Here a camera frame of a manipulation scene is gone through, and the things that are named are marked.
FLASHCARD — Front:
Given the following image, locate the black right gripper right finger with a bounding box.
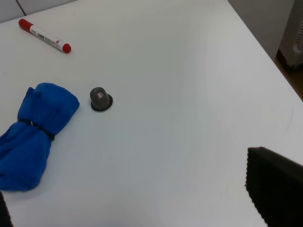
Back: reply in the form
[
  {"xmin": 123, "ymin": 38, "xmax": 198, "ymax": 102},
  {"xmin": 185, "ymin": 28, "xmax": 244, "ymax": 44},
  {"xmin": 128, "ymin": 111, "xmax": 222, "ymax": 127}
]
[{"xmin": 245, "ymin": 147, "xmax": 303, "ymax": 227}]

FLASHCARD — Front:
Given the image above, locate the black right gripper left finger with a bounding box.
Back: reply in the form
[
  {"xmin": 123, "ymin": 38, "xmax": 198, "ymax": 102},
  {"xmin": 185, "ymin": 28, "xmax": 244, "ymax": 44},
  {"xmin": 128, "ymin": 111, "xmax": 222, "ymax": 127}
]
[{"xmin": 0, "ymin": 192, "xmax": 12, "ymax": 227}]

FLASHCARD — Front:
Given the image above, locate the blue rolled cloth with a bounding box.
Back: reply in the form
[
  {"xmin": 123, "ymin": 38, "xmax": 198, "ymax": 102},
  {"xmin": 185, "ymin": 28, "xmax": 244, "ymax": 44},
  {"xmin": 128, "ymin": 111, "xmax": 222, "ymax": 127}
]
[{"xmin": 0, "ymin": 83, "xmax": 80, "ymax": 191}]

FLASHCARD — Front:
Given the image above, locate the black band on cloth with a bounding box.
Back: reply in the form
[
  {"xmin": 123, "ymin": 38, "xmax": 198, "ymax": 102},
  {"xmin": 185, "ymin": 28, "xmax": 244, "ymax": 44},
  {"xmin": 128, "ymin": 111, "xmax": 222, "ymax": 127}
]
[{"xmin": 18, "ymin": 119, "xmax": 55, "ymax": 141}]

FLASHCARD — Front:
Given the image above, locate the white appliance in background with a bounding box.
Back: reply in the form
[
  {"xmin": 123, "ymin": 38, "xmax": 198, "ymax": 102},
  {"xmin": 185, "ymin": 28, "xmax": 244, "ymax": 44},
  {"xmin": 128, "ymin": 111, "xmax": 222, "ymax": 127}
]
[{"xmin": 279, "ymin": 0, "xmax": 303, "ymax": 69}]

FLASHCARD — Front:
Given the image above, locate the grey coffee capsule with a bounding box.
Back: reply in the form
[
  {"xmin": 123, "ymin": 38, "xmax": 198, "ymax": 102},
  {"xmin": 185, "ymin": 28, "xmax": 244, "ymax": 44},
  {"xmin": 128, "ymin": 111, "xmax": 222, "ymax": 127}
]
[{"xmin": 90, "ymin": 87, "xmax": 113, "ymax": 113}]

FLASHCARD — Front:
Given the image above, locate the red white marker pen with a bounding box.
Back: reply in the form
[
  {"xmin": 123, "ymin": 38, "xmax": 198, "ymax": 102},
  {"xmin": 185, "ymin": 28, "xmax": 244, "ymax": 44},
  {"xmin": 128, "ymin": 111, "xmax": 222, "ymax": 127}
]
[{"xmin": 18, "ymin": 18, "xmax": 71, "ymax": 54}]

